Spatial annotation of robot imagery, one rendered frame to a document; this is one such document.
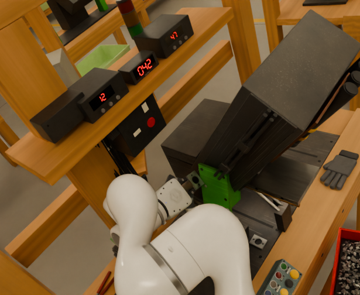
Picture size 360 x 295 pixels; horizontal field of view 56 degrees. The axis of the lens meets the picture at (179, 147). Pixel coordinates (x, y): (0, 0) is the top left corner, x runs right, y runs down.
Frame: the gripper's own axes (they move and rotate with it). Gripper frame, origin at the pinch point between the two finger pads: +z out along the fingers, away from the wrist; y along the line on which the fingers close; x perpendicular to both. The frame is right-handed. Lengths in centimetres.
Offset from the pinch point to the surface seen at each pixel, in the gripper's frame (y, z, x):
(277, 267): -39.0, 4.6, -3.2
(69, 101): 38.3, -23.9, -12.2
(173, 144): 15.0, 10.1, 8.2
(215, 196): -8.3, 3.0, -2.2
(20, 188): 97, 18, 276
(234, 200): -13.5, 7.4, -3.5
